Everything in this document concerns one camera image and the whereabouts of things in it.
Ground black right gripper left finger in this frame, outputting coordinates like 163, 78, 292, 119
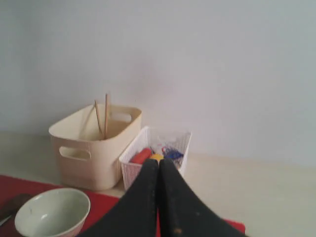
79, 159, 159, 237

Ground cream plastic storage bin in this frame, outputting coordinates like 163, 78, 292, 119
48, 104, 142, 191

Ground dark wooden spoon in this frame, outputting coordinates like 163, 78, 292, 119
0, 194, 32, 221

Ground red tablecloth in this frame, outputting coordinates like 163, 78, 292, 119
0, 174, 245, 237

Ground blue white milk carton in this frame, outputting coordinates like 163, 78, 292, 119
150, 140, 184, 160

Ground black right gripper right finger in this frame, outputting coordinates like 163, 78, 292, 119
158, 159, 245, 237

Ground white ceramic floral bowl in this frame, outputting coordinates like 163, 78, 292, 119
14, 188, 91, 237

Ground white perforated plastic basket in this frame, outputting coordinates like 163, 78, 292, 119
119, 126, 192, 190

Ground red grilled sausage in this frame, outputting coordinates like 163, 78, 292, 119
130, 148, 152, 164

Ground steel table knife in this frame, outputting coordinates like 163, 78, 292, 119
0, 215, 11, 226

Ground yellow lemon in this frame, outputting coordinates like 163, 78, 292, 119
150, 154, 164, 162

